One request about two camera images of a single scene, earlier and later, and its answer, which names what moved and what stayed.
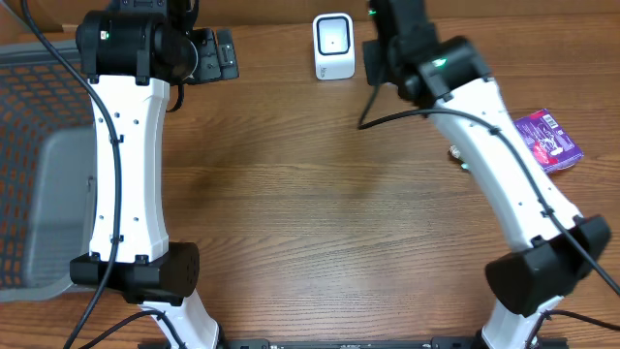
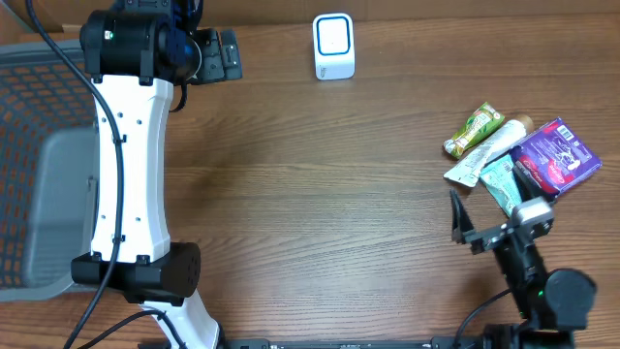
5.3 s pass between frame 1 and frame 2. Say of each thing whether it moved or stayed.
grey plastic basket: stayed
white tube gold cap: moved
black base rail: stayed
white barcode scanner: stayed
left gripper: stayed
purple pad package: moved
